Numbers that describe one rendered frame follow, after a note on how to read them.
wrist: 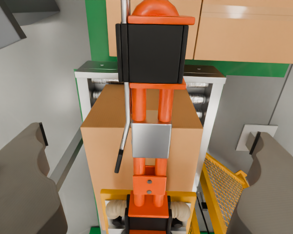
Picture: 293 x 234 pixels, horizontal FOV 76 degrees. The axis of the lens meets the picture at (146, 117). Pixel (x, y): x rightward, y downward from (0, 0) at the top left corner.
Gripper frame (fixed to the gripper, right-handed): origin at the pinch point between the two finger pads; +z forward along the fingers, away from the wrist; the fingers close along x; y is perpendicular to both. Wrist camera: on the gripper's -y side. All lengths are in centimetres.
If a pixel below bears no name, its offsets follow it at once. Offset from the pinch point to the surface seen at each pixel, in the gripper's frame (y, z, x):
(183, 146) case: 34, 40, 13
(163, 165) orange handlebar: 17.4, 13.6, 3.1
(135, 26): -4.6, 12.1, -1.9
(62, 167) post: 76, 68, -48
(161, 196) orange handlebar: 25.9, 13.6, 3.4
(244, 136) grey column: 94, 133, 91
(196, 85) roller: 27, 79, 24
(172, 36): -3.7, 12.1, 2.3
